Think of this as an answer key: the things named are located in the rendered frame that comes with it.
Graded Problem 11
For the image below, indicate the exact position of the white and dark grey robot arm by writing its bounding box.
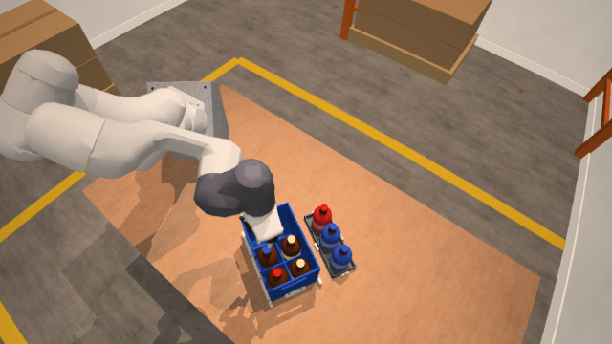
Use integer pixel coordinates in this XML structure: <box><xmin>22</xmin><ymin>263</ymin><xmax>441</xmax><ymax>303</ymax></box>
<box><xmin>0</xmin><ymin>50</ymin><xmax>283</xmax><ymax>242</ymax></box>

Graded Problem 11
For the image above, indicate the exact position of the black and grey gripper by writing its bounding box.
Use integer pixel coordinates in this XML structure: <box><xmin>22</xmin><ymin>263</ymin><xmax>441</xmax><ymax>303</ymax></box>
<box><xmin>239</xmin><ymin>214</ymin><xmax>285</xmax><ymax>248</ymax></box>

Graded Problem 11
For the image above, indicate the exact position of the brown bottle with cream cap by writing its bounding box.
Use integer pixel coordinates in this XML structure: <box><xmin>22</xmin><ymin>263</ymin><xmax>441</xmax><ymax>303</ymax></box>
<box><xmin>281</xmin><ymin>235</ymin><xmax>301</xmax><ymax>261</ymax></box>
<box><xmin>290</xmin><ymin>258</ymin><xmax>311</xmax><ymax>279</ymax></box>

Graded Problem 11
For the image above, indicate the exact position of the brown bottle with red cap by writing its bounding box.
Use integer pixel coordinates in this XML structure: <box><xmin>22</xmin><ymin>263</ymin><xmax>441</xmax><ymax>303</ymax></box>
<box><xmin>268</xmin><ymin>267</ymin><xmax>289</xmax><ymax>289</ymax></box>

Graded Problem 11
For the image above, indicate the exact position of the red labeled bottle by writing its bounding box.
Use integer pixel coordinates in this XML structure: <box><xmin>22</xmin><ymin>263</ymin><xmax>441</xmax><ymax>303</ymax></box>
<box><xmin>312</xmin><ymin>204</ymin><xmax>332</xmax><ymax>231</ymax></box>

